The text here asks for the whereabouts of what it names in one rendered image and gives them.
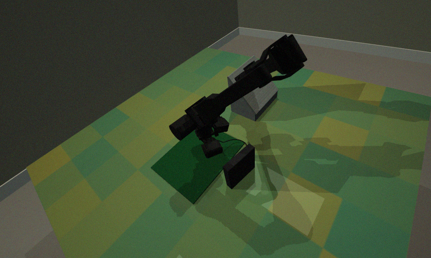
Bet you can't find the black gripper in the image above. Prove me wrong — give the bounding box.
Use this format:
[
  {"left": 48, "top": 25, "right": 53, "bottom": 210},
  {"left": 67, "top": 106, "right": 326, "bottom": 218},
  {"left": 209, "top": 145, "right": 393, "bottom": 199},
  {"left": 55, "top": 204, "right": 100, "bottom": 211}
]
[{"left": 195, "top": 126, "right": 223, "bottom": 158}]

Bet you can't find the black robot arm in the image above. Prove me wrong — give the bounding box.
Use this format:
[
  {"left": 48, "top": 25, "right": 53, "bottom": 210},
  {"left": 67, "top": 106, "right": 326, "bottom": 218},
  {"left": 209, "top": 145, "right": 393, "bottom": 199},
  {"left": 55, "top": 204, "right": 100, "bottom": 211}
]
[{"left": 169, "top": 34, "right": 307, "bottom": 141}]

